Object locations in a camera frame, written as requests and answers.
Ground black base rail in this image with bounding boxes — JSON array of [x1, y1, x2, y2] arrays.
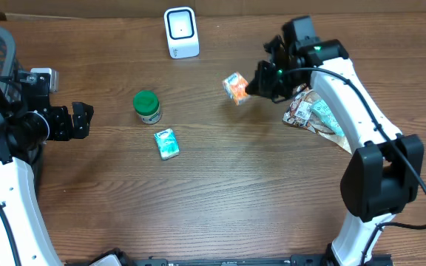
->
[[132, 254, 322, 266]]

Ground green lid white jar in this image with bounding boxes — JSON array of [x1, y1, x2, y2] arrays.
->
[[133, 90, 162, 124]]

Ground teal tissue pack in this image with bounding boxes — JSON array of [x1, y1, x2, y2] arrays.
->
[[154, 129, 180, 160]]

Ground beige brown snack bag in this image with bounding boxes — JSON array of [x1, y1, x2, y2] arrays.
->
[[283, 84, 351, 153]]

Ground teal wet wipes pack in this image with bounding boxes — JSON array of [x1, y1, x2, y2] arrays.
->
[[311, 99, 345, 137]]

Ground orange tissue pack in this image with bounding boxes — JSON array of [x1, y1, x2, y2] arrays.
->
[[222, 72, 250, 106]]

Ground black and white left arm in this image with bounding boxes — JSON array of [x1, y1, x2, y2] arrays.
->
[[0, 68, 94, 265]]

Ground white barcode scanner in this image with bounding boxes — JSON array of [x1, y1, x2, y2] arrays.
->
[[163, 7, 200, 59]]

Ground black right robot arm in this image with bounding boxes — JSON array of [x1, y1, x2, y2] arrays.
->
[[246, 16, 424, 265]]

